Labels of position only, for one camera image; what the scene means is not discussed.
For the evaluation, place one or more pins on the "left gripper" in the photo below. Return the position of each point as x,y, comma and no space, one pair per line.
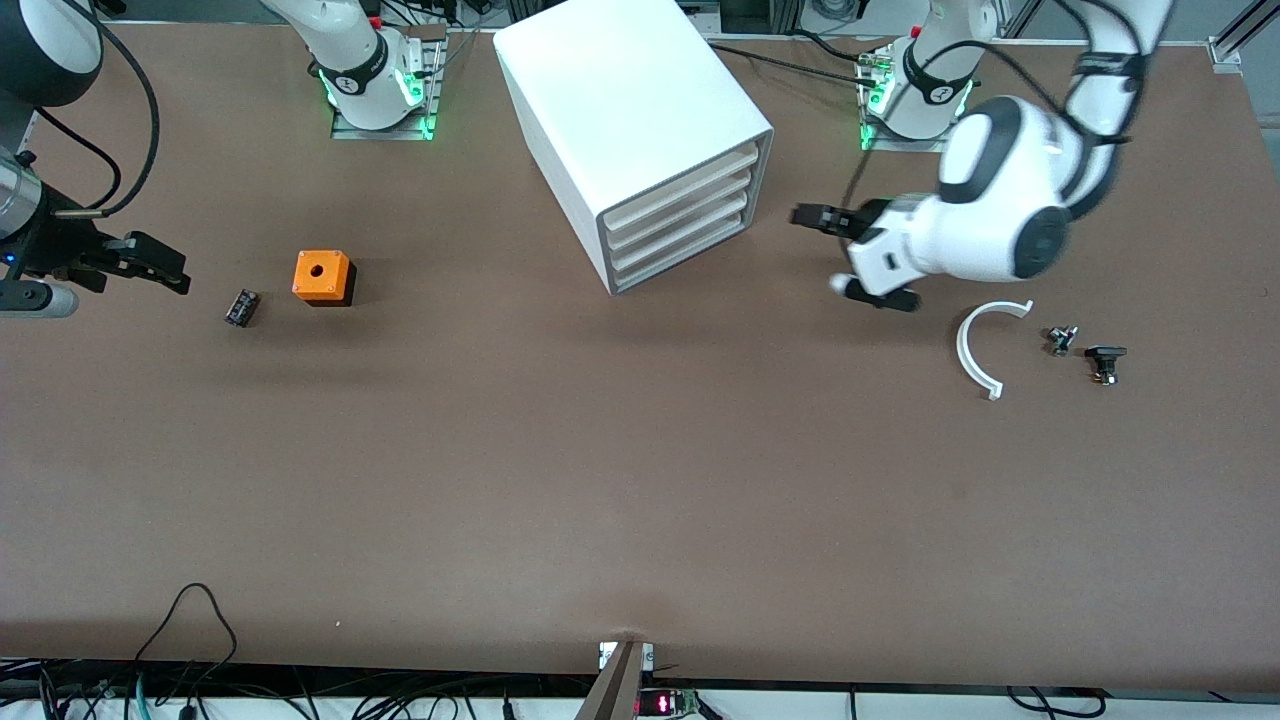
868,219

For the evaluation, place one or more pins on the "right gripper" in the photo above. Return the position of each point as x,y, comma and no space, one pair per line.
52,247

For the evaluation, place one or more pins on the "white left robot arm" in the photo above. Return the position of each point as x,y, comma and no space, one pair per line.
1000,180

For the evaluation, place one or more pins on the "small black electrical component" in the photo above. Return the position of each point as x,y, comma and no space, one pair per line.
241,307

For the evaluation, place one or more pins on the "orange box with hole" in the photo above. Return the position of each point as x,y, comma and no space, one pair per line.
320,275

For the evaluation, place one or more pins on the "white curved plastic arc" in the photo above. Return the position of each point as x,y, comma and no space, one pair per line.
962,350

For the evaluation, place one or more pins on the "small grey metal component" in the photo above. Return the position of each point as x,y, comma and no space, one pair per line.
1061,340

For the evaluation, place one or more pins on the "red LED display module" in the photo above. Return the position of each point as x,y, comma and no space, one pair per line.
665,703

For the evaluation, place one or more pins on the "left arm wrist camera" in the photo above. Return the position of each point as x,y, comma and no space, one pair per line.
880,296

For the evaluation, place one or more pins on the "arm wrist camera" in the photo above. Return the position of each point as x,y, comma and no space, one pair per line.
40,300
880,296

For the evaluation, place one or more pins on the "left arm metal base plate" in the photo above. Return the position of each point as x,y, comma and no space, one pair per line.
905,145

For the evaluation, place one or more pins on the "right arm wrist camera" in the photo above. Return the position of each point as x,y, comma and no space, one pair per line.
40,300

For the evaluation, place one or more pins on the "black switch component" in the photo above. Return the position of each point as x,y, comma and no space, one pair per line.
1105,358

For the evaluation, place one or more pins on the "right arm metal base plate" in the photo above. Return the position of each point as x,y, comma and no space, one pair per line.
432,90

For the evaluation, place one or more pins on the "aluminium frame profile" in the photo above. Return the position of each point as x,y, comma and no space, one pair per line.
1225,50

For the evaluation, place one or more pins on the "aluminium beam bracket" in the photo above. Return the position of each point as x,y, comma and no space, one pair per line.
615,685

